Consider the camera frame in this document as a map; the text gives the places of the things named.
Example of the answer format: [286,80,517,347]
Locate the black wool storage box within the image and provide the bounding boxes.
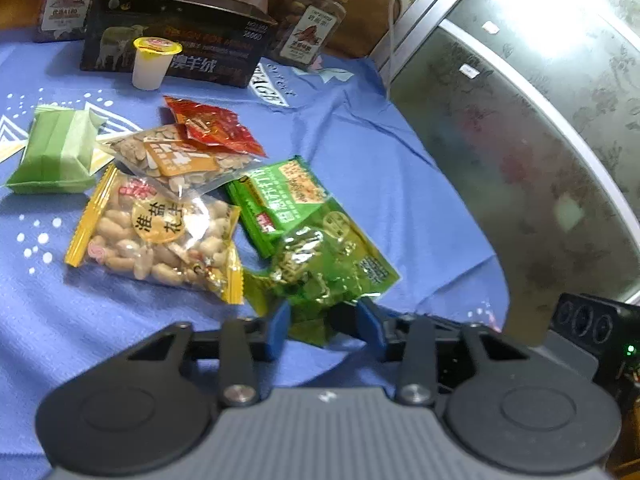
[80,0,277,88]

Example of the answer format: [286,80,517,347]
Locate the yellow lid jelly cup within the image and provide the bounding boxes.
[132,37,182,91]

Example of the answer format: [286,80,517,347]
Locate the blue printed tablecloth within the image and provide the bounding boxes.
[1,30,509,479]

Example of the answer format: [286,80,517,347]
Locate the frosted glass door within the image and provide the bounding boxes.
[372,0,639,344]

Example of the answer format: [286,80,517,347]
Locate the yellow edge peanut packet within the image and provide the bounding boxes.
[65,164,244,304]

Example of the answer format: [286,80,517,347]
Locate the orange label seed packet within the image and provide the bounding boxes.
[98,124,262,198]

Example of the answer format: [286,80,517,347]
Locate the green pea snack packet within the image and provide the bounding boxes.
[244,198,400,347]

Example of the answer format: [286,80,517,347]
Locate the red spicy snack packet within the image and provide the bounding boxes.
[164,96,267,157]

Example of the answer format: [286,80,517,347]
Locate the green wrapped snack packet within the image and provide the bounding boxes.
[6,104,106,194]

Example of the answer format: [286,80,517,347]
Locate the green cracker packet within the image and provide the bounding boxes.
[227,155,338,259]

